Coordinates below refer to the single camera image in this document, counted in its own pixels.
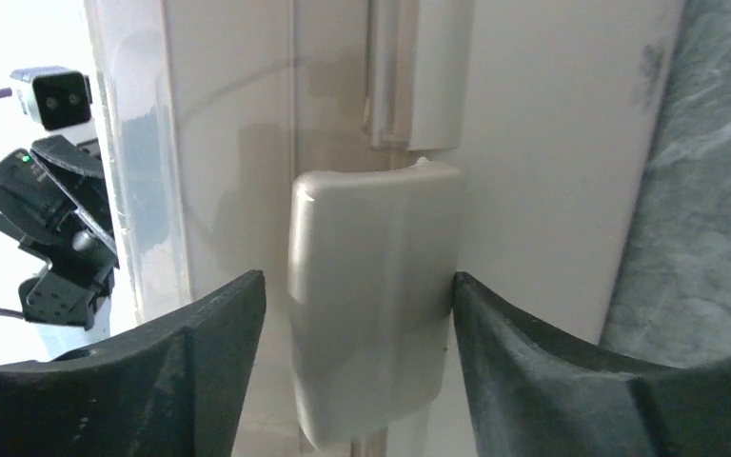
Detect beige plastic toolbox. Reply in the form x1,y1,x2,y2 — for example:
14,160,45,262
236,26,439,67
85,1,683,456

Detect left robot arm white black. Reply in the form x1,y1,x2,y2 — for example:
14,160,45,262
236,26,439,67
0,135,118,329

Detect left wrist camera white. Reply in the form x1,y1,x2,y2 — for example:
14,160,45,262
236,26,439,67
10,66,92,131

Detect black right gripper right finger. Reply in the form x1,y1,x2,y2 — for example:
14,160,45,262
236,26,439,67
452,271,731,456

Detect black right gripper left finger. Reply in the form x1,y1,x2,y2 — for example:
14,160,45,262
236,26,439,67
0,270,267,456

